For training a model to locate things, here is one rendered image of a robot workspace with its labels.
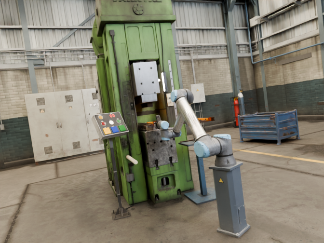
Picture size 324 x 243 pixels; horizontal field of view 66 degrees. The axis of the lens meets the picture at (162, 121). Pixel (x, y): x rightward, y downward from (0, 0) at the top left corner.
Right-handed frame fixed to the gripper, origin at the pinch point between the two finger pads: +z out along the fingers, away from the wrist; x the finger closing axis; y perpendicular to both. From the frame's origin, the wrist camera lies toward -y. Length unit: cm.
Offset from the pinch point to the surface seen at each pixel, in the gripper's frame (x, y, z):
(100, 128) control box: -68, -5, -21
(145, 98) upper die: -7.7, -30.8, 3.6
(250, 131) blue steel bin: 316, 76, 231
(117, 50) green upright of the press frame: -30, -95, 19
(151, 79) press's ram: 4, -54, 4
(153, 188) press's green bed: -15, 81, -3
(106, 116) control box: -59, -15, -10
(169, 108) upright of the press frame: 28.0, -13.8, 17.3
